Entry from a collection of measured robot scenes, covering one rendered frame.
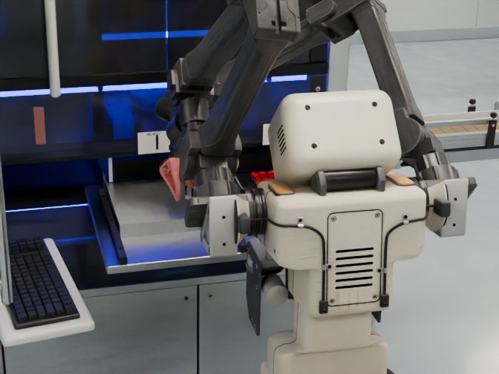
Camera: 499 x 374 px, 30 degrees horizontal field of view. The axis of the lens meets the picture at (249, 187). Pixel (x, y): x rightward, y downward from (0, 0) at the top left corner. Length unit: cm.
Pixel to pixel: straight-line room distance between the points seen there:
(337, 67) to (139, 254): 77
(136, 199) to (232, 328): 54
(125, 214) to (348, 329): 82
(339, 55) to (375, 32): 53
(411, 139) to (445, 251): 246
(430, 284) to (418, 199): 232
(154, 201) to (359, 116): 92
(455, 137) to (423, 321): 104
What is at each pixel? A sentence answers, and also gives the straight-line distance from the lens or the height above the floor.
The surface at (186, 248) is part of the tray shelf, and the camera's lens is 221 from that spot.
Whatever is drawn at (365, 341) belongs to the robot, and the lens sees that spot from 180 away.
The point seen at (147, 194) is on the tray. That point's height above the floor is 88.
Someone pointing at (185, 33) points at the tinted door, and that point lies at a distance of 240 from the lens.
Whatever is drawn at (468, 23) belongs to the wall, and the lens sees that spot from 805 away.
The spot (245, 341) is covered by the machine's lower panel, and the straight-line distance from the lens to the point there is 281.
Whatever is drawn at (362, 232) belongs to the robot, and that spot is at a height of 117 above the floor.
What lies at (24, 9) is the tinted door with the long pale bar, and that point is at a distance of 234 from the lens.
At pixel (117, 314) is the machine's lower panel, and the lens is 267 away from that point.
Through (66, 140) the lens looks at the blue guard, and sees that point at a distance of 243.
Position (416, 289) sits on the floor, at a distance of 392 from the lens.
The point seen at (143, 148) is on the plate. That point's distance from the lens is 246.
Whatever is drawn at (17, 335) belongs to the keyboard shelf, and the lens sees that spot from 206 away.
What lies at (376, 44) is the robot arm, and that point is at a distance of 199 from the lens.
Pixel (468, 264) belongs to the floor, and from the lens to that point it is 417.
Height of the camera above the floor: 188
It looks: 23 degrees down
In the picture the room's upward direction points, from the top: 2 degrees clockwise
